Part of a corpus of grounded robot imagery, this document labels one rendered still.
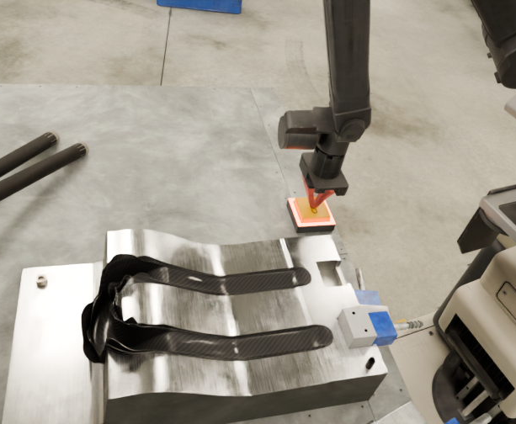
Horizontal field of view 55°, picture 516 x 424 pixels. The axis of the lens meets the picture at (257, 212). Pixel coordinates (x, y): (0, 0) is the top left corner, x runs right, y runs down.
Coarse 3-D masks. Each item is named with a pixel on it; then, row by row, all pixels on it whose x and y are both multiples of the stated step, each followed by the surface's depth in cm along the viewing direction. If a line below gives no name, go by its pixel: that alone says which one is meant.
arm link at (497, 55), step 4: (488, 36) 70; (488, 40) 70; (488, 44) 70; (492, 48) 69; (496, 48) 68; (492, 52) 69; (496, 52) 68; (500, 52) 67; (488, 56) 73; (492, 56) 70; (496, 56) 68; (500, 56) 67; (504, 56) 66; (496, 60) 68; (500, 60) 67; (496, 64) 69; (496, 68) 70; (496, 72) 72; (496, 76) 72; (500, 80) 71
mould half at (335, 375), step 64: (192, 256) 77; (256, 256) 80; (320, 256) 82; (64, 320) 70; (192, 320) 68; (256, 320) 72; (320, 320) 73; (64, 384) 64; (128, 384) 57; (192, 384) 60; (256, 384) 65; (320, 384) 66
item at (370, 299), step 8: (360, 272) 88; (360, 280) 87; (360, 288) 86; (360, 296) 83; (368, 296) 84; (376, 296) 84; (360, 304) 82; (368, 304) 82; (376, 304) 83; (368, 312) 80
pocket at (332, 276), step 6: (318, 264) 82; (324, 264) 82; (330, 264) 82; (336, 264) 82; (324, 270) 83; (330, 270) 84; (336, 270) 82; (324, 276) 82; (330, 276) 83; (336, 276) 83; (342, 276) 81; (324, 282) 82; (330, 282) 82; (336, 282) 82; (342, 282) 81
